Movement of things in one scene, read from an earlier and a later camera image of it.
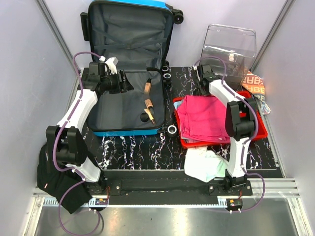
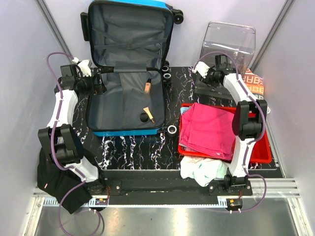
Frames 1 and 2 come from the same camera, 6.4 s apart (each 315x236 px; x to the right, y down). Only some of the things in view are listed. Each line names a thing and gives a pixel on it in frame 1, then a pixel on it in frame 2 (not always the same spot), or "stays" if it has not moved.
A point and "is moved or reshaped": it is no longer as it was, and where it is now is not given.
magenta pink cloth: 204,117 is moved or reshaped
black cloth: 54,181 stays
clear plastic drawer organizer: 230,51 stays
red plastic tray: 261,130 to 263,154
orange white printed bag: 256,85 stays
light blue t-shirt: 176,104 to 183,109
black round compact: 144,117 stays
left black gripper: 122,87 to 97,89
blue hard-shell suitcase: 140,34 stays
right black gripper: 203,93 to 205,80
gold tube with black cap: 150,115 stays
